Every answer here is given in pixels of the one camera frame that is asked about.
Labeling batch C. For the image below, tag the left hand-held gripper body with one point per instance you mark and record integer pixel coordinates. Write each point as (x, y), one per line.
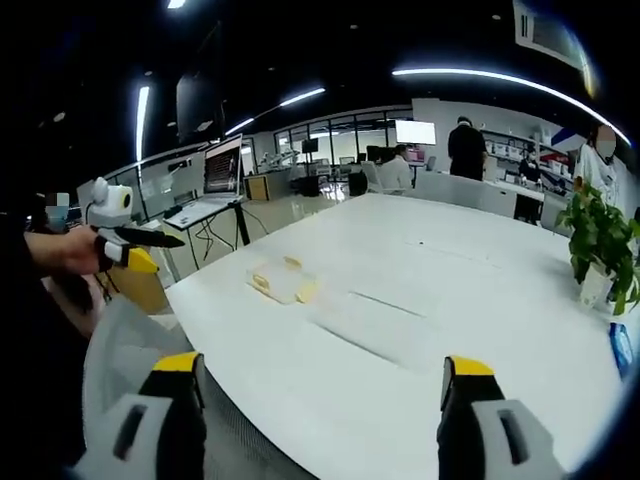
(110, 205)

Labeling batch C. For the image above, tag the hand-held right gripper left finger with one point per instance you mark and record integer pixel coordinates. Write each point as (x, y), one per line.
(150, 430)

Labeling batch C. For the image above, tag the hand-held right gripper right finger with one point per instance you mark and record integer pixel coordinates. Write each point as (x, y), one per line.
(495, 430)

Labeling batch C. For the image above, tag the pale translucent plastic buckle part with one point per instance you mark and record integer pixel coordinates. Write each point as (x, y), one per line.
(261, 282)

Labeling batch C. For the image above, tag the clear plastic bag with yellow items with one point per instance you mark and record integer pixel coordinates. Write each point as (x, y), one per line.
(302, 285)

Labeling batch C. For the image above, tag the person's left hand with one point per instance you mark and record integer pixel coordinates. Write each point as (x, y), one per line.
(67, 252)

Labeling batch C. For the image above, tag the yellow cardboard box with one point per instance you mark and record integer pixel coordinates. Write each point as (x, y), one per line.
(137, 287)

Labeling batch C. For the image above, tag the white stand desk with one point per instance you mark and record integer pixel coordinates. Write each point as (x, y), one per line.
(200, 215)

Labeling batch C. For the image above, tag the white mesh chair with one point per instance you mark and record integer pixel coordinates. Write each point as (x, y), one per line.
(130, 345)

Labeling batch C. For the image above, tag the open laptop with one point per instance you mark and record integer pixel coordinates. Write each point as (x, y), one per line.
(222, 170)

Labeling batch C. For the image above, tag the wooden cabinet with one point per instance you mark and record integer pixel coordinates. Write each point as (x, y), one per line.
(257, 187)

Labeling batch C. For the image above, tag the person's dark sleeve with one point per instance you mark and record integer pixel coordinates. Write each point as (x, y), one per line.
(30, 350)

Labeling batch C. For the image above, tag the hanging black screen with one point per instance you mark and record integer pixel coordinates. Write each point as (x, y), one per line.
(200, 105)

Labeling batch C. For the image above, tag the blue packet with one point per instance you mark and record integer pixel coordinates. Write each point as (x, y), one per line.
(621, 350)

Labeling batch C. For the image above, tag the green potted plant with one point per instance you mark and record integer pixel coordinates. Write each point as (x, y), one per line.
(602, 240)

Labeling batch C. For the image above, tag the white partition desk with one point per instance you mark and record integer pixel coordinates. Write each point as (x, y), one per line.
(465, 195)

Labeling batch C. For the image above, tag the bright white monitor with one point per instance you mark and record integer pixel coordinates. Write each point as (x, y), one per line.
(415, 132)

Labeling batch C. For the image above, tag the long ceiling light strip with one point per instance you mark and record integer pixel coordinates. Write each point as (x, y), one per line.
(500, 77)

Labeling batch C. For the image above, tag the ceiling air vent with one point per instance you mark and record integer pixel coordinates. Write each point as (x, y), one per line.
(550, 32)

